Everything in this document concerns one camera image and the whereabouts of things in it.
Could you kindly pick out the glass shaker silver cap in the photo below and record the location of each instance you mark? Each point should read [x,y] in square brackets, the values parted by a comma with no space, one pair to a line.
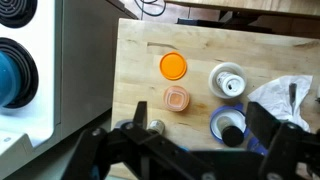
[156,126]

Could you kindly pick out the black-lidded spice jar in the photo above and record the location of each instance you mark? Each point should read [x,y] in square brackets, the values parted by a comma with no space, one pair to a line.
[232,136]

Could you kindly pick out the orange round lid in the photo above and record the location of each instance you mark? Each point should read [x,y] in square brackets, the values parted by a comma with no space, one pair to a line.
[172,66]

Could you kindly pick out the black burner coil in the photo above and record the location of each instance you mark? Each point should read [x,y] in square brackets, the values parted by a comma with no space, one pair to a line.
[16,13]
[29,66]

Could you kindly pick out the white cylindrical container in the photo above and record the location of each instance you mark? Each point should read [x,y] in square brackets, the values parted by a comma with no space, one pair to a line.
[230,83]

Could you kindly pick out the white stove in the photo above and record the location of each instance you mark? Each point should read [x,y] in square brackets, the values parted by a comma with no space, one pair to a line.
[43,83]

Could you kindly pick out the white paper napkin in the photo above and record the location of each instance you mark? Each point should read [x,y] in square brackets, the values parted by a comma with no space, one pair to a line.
[273,96]

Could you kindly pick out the blue lunchbox bowl white inside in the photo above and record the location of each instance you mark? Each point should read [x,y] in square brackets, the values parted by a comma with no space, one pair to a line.
[237,116]

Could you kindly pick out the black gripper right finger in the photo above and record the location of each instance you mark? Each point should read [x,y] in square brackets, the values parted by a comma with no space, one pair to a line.
[260,120]

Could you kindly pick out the dark table knife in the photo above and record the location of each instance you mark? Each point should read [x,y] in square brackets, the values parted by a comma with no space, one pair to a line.
[292,95]

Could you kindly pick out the orange translucent cup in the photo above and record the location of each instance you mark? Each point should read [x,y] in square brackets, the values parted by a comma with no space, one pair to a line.
[176,98]

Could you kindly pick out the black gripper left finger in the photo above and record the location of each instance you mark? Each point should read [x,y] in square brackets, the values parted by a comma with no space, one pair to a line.
[140,113]

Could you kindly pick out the translucent plastic bowl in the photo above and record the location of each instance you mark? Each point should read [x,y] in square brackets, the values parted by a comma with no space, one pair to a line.
[216,89]

